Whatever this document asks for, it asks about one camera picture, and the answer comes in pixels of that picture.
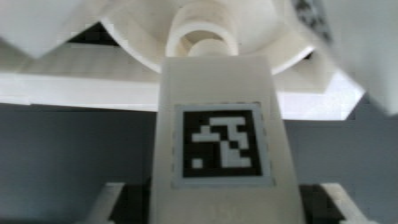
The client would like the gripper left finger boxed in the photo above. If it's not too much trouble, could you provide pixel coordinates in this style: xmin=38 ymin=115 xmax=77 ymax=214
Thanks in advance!
xmin=77 ymin=182 xmax=125 ymax=224

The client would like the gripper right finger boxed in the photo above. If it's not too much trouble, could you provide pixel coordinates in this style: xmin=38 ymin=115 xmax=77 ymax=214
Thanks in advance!
xmin=322 ymin=183 xmax=377 ymax=224

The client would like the white stool leg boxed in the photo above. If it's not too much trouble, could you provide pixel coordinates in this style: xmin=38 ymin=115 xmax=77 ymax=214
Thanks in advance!
xmin=290 ymin=0 xmax=398 ymax=116
xmin=148 ymin=38 xmax=308 ymax=224
xmin=0 ymin=0 xmax=119 ymax=58

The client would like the white front fence bar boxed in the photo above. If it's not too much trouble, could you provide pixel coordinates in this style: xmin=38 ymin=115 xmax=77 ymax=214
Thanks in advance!
xmin=0 ymin=43 xmax=365 ymax=121

